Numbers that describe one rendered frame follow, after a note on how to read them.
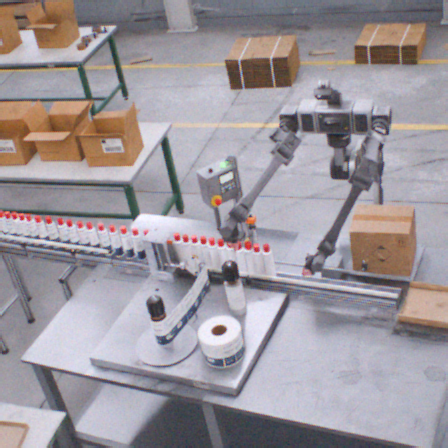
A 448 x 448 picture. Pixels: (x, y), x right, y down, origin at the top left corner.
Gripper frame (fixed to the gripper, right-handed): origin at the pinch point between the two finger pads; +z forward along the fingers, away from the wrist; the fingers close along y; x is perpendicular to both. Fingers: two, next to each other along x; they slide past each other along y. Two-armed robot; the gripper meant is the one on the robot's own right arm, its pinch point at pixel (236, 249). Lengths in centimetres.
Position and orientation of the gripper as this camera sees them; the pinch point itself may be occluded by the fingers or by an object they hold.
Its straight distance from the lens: 407.7
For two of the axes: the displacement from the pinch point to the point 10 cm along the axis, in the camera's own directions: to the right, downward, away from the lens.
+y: 9.1, 0.8, -4.0
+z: 1.7, 8.2, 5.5
